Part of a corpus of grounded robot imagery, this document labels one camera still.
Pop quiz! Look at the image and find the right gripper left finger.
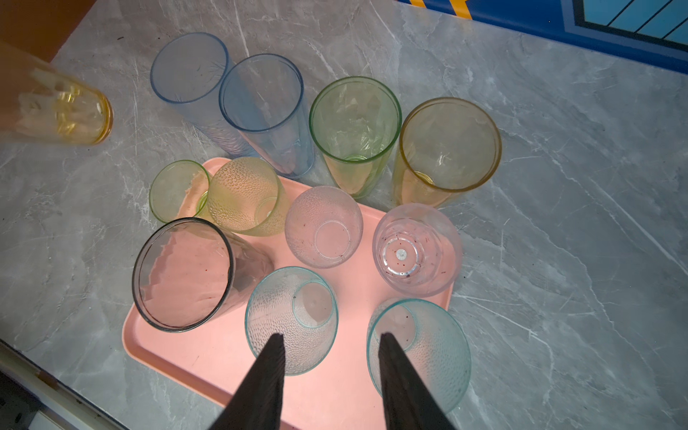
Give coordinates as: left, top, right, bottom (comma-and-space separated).
211, 333, 286, 429

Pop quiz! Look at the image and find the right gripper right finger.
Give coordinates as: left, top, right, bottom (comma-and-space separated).
378, 333, 454, 429

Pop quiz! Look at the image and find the teal glass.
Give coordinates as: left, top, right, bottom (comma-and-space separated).
245, 266, 339, 376
367, 297, 471, 414

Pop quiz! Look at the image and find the grey smoky tall glass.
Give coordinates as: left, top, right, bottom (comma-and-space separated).
132, 217, 274, 333

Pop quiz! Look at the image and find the clear round glass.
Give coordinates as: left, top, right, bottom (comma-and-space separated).
372, 204, 463, 297

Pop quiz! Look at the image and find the clear short glass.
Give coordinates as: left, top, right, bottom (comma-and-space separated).
285, 186, 364, 269

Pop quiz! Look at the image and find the peach short glass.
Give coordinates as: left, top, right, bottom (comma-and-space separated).
207, 157, 291, 237

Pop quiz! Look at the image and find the green short glass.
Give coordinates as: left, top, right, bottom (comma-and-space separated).
149, 159, 212, 223

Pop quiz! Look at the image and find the yellow tall glass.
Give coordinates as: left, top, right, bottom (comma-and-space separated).
1, 42, 113, 146

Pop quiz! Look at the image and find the pink plastic tray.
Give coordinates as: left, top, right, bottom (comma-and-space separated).
122, 157, 457, 430

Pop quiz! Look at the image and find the amber tall glass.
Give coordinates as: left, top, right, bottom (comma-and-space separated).
392, 97, 503, 208

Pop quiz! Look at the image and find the green tall glass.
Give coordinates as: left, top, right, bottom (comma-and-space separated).
309, 76, 402, 200

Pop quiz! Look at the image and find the blue smooth tall glass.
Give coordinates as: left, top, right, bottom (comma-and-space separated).
219, 53, 315, 179

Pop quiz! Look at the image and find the blue textured tall glass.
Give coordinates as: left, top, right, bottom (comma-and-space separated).
150, 32, 258, 159

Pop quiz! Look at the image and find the aluminium front rail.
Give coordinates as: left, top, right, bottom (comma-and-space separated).
1, 341, 125, 429

